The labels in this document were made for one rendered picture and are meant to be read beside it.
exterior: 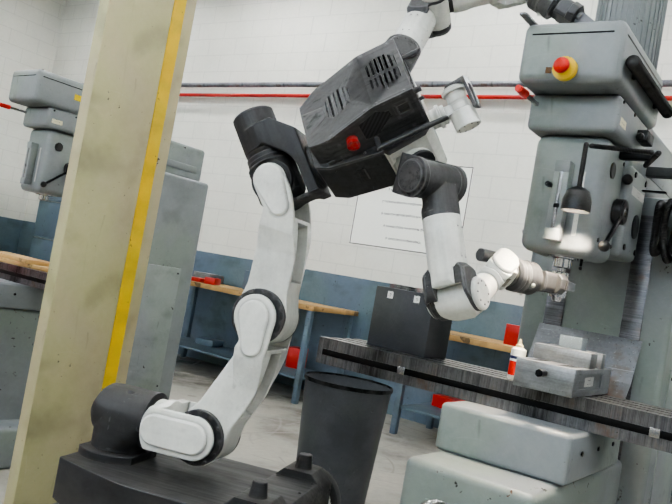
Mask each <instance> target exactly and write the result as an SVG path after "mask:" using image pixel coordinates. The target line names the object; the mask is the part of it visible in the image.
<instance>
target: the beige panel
mask: <svg viewBox="0 0 672 504"><path fill-rule="evenodd" d="M196 4H197V0H100V3H99V8H98V13H97V18H96V24H95V29H94V34H93V39H92V44H91V50H90V55H89V60H88V65H87V70H86V76H85V81H84V86H83V91H82V97H81V102H80V107H79V112H78V117H77V123H76V128H75V133H74V138H73V143H72V149H71V154H70V159H69V164H68V170H67V175H66V180H65V185H64V190H63V196H62V201H61V206H60V211H59V217H58V222H57V227H56V232H55V237H54V243H53V248H52V253H51V258H50V263H49V269H48V274H47V279H46V284H45V290H44V295H43V300H42V305H41V310H40V316H39V321H38V326H37V331H36V336H35V342H34V347H33V352H32V357H31V363H30V368H29V373H28V378H27V383H26V389H25V394H24V399H23V404H22V409H21V415H20V420H19V425H18V430H17V436H16V441H15V446H14V451H13V456H12V462H11V467H10V472H9V477H8V482H7V488H6V493H5V498H4V503H3V504H53V503H56V502H57V501H56V500H55V499H54V498H53V497H52V496H53V490H54V485H55V480H56V475H57V469H58V464H59V459H60V457H61V456H64V455H68V454H71V453H75V452H78V449H79V444H82V443H85V442H89V441H91V439H92V433H93V425H92V422H91V407H92V404H93V402H94V400H95V399H96V397H97V396H98V394H99V393H100V392H101V391H102V390H103V389H104V388H105V387H107V386H108V385H110V384H112V383H123V384H126V379H127V373H128V368H129V363H130V357H131V352H132V346H133V341H134V336H135V330H136V325H137V320H138V314H139V309H140V304H141V298H142V293H143V288H144V282H145V277H146V271H147V266H148V261H149V255H150V250H151V245H152V239H153V234H154V229H155V223H156V218H157V213H158V207H159V202H160V197H161V191H162V186H163V180H164V175H165V170H166V164H167V159H168V154H169V148H170V143H171V138H172V132H173V127H174V122H175V116H176V111H177V106H178V100H179V95H180V89H181V84H182V79H183V73H184V68H185V63H186V57H187V52H188V47H189V41H190V36H191V31H192V25H193V20H194V15H195V9H196Z"/></svg>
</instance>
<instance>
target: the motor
mask: <svg viewBox="0 0 672 504"><path fill-rule="evenodd" d="M667 4H668V0H598V5H597V11H596V17H595V22H598V21H618V20H621V21H624V22H626V23H627V24H628V26H629V27H630V29H631V31H632V32H633V34H634V35H635V37H636V39H637V40H638V42H639V44H640V45H641V47H642V48H643V50H644V52H645V53H646V55H647V56H648V58H649V60H650V61H651V63H652V65H653V66H654V68H655V69H656V71H657V65H658V59H659V53H660V47H661V41H662V35H663V28H664V22H665V16H666V10H667Z"/></svg>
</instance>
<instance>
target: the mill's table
mask: <svg viewBox="0 0 672 504"><path fill-rule="evenodd" d="M316 362H318V363H322V364H326V365H330V366H333V367H337V368H341V369H345V370H349V371H353V372H357V373H361V374H364V375H368V376H372V377H376V378H380V379H384V380H388V381H392V382H396V383H399V384H403V385H407V386H411V387H415V388H419V389H423V390H427V391H431V392H434V393H438V394H442V395H446V396H450V397H454V398H458V399H462V400H465V401H469V402H473V403H477V404H481V405H485V406H489V407H493V408H497V409H500V410H504V411H508V412H512V413H516V414H520V415H524V416H528V417H531V418H535V419H539V420H543V421H547V422H551V423H555V424H559V425H563V426H566V427H570V428H574V429H578V430H582V431H586V432H590V433H594V434H598V435H601V436H605V437H609V438H613V439H617V440H621V441H625V442H629V443H632V444H636V445H640V446H644V447H648V448H652V449H656V450H660V451H664V452H667V453H671V454H672V410H671V409H666V408H662V407H657V406H653V405H649V404H644V403H640V402H635V401H631V400H626V399H622V398H618V397H613V396H609V395H604V394H601V395H592V396H583V397H575V398H568V397H564V396H560V395H556V394H551V393H547V392H543V391H538V390H534V389H530V388H526V387H521V386H517V385H514V384H513V380H511V379H508V378H507V372H503V371H498V370H494V369H490V368H485V367H481V366H476V365H472V364H468V363H463V362H459V361H454V360H450V359H446V358H445V359H434V358H422V357H418V356H414V355H410V354H406V353H402V352H398V351H394V350H390V349H386V348H381V347H377V346H373V345H369V344H367V341H366V340H362V339H353V338H352V339H350V338H337V337H331V338H330V337H322V336H320V339H319V345H318V350H317V356H316Z"/></svg>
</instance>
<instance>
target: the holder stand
mask: <svg viewBox="0 0 672 504"><path fill-rule="evenodd" d="M451 324H452V320H447V321H441V320H440V319H435V318H433V317H432V316H431V315H430V313H429V311H428V309H427V306H426V304H425V300H424V292H423V289H421V288H414V287H409V286H403V285H398V284H392V283H390V285H389V287H385V286H379V285H378V286H377V289H376V295H375V301H374V306H373V312H372V318H371V323H370V329H369V335H368V341H367V344H369V345H373V346H377V347H381V348H386V349H390V350H394V351H398V352H402V353H406V354H410V355H414V356H418V357H422V358H434V359H445V358H446V353H447V347H448V341H449V335H450V329H451Z"/></svg>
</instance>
